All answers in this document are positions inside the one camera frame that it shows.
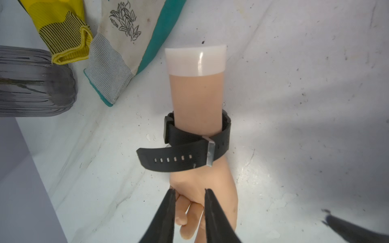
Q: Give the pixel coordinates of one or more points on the black wrist watch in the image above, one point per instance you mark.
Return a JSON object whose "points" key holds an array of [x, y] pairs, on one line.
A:
{"points": [[186, 151]]}

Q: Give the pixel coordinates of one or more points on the yellow black work glove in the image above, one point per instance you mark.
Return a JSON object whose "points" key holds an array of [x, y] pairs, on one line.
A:
{"points": [[63, 28]]}

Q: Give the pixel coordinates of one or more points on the green white garden glove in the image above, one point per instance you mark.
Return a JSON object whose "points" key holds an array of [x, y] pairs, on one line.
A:
{"points": [[128, 38]]}

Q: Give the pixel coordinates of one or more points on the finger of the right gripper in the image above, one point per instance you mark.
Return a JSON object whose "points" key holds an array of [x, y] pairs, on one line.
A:
{"points": [[352, 233]]}

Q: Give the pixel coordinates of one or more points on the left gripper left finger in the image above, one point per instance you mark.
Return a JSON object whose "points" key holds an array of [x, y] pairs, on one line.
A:
{"points": [[161, 229]]}

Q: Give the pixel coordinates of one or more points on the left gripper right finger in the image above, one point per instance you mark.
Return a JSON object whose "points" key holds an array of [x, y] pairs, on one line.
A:
{"points": [[218, 228]]}

